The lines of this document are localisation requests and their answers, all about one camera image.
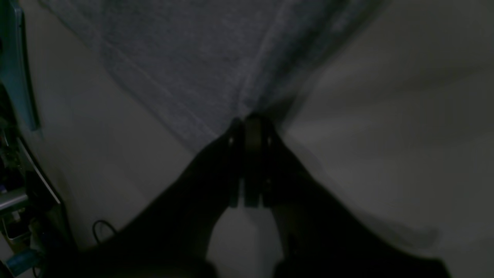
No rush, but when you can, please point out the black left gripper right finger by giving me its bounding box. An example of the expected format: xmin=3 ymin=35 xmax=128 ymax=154
xmin=262 ymin=118 xmax=450 ymax=278

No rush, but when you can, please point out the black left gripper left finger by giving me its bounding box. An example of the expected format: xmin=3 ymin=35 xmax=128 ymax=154
xmin=77 ymin=119 xmax=244 ymax=278

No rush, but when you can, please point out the grey T-shirt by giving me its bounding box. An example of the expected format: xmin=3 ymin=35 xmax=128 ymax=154
xmin=42 ymin=0 xmax=383 ymax=150

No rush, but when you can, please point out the blue-grey board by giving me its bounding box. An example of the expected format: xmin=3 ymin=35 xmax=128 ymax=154
xmin=0 ymin=0 xmax=39 ymax=131

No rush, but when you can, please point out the black cable bottom right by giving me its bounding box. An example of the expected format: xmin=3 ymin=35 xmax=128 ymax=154
xmin=92 ymin=219 xmax=118 ymax=244

